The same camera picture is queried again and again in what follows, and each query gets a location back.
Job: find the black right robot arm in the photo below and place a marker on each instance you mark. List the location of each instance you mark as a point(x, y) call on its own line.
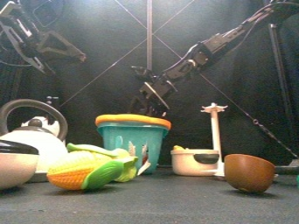
point(230, 36)

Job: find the teal basket with orange rim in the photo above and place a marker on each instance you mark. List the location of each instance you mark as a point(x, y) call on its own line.
point(133, 137)

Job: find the yellow toy food piece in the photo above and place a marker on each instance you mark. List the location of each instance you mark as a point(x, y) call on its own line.
point(178, 148)

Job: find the white mug tree stand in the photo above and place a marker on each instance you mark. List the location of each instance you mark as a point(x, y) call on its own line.
point(215, 131)

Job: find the toy corn with green husk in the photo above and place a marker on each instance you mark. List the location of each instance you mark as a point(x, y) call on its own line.
point(85, 170)

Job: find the brown bowl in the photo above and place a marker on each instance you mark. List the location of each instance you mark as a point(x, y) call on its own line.
point(248, 173)

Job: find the black tripod stand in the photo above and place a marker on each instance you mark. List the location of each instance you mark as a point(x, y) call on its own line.
point(280, 93)

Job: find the white bowl with black rim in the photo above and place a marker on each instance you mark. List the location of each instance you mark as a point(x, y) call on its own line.
point(15, 166)

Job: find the grey vertical frame bar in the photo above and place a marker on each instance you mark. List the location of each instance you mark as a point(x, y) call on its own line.
point(150, 35)

